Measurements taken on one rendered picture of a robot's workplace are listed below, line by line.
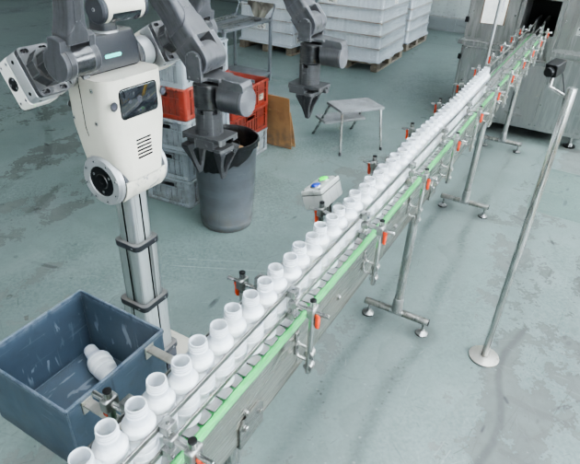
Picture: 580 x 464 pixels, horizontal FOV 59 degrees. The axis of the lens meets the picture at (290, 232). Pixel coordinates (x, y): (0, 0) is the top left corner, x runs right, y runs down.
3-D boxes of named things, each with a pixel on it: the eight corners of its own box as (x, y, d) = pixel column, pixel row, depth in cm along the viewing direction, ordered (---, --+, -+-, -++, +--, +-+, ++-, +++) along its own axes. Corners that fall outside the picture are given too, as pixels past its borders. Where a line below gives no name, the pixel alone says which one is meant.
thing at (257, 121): (232, 148, 423) (232, 122, 411) (191, 138, 438) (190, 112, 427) (268, 126, 470) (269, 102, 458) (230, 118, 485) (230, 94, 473)
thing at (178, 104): (186, 122, 344) (184, 89, 333) (136, 112, 357) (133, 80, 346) (230, 98, 392) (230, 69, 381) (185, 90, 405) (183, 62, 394)
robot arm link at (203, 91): (203, 72, 105) (186, 78, 101) (231, 76, 103) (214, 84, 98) (205, 105, 109) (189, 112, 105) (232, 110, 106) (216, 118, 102)
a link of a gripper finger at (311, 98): (299, 111, 151) (300, 79, 146) (320, 116, 148) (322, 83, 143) (287, 118, 146) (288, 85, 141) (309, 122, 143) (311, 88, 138)
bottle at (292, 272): (277, 315, 133) (279, 262, 125) (276, 300, 139) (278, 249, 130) (300, 314, 134) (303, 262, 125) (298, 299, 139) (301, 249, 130)
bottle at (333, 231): (340, 268, 152) (345, 221, 143) (320, 271, 151) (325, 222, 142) (334, 257, 157) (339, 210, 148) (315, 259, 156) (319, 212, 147)
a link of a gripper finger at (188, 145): (209, 182, 110) (206, 141, 105) (182, 174, 113) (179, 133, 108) (227, 171, 115) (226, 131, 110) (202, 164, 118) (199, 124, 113)
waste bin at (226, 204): (234, 244, 342) (232, 156, 308) (181, 225, 360) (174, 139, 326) (270, 215, 375) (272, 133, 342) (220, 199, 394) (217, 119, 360)
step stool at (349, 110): (351, 128, 537) (355, 88, 515) (382, 150, 490) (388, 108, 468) (310, 133, 521) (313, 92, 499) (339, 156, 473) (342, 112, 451)
